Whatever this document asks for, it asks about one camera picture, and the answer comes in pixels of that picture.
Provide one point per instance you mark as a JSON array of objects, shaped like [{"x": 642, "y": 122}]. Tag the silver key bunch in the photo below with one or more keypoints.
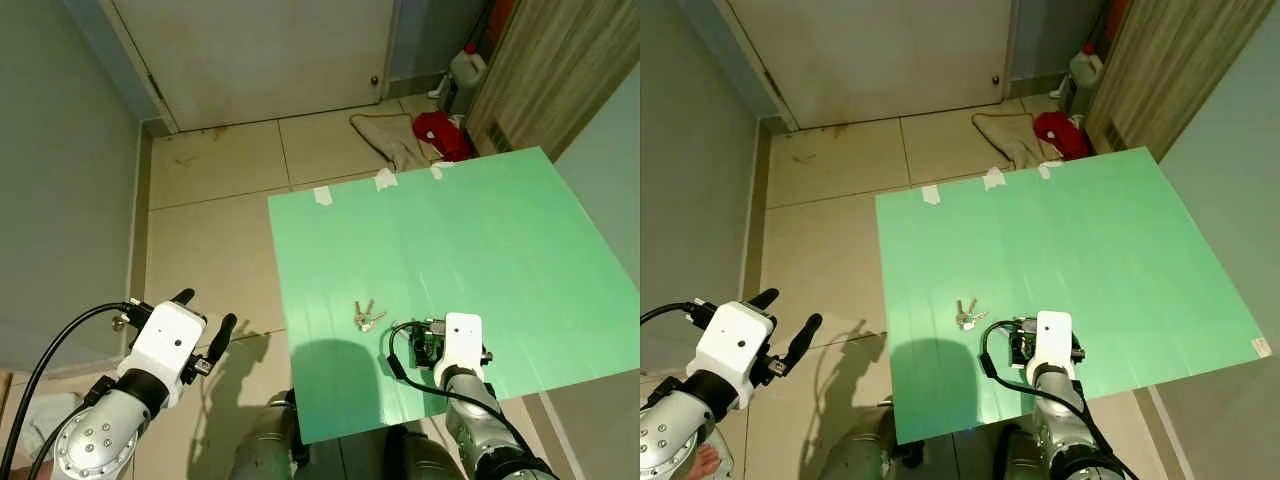
[
  {"x": 967, "y": 315},
  {"x": 366, "y": 317}
]

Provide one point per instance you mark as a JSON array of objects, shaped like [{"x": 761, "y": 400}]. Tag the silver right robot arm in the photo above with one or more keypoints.
[
  {"x": 1075, "y": 430},
  {"x": 485, "y": 430}
]

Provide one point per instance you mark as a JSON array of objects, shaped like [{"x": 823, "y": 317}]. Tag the grey left robot leg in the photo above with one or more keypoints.
[
  {"x": 262, "y": 445},
  {"x": 880, "y": 445}
]

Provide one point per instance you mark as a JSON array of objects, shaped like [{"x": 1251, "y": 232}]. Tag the grey robot leg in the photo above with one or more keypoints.
[
  {"x": 430, "y": 462},
  {"x": 1030, "y": 460},
  {"x": 880, "y": 445},
  {"x": 262, "y": 445}
]

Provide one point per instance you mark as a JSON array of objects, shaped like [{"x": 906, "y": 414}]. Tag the grey right robot leg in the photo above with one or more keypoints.
[
  {"x": 1030, "y": 460},
  {"x": 430, "y": 462}
]

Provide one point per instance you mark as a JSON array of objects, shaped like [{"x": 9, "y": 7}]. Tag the white tape piece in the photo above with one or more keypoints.
[
  {"x": 1261, "y": 347},
  {"x": 323, "y": 195},
  {"x": 385, "y": 180},
  {"x": 1045, "y": 171},
  {"x": 994, "y": 178},
  {"x": 437, "y": 172},
  {"x": 931, "y": 194}
]

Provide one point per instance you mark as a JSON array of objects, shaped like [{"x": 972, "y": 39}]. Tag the red cloth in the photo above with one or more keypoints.
[
  {"x": 1060, "y": 133},
  {"x": 440, "y": 135}
]

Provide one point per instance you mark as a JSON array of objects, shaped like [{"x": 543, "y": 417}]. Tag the beige floor cloth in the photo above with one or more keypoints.
[
  {"x": 1005, "y": 135},
  {"x": 385, "y": 135}
]

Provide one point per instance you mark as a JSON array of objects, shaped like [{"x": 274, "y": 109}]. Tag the white door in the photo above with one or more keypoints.
[
  {"x": 270, "y": 60},
  {"x": 880, "y": 60}
]

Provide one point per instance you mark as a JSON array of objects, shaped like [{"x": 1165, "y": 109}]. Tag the white jug with red cap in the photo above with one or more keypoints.
[
  {"x": 468, "y": 72},
  {"x": 1086, "y": 70}
]

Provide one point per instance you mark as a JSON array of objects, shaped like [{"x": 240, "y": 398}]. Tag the wooden cabinet panel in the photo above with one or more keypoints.
[
  {"x": 550, "y": 70},
  {"x": 1170, "y": 70}
]

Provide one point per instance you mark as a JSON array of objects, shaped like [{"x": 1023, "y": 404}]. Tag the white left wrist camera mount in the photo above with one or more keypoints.
[
  {"x": 735, "y": 340},
  {"x": 165, "y": 340}
]

